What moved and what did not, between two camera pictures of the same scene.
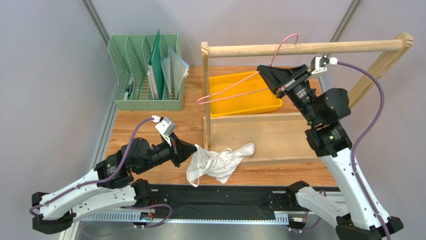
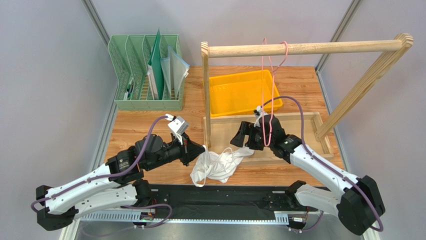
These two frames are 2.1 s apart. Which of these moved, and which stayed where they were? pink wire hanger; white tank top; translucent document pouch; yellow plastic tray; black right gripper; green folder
Moved: pink wire hanger; black right gripper
Stayed: yellow plastic tray; translucent document pouch; green folder; white tank top
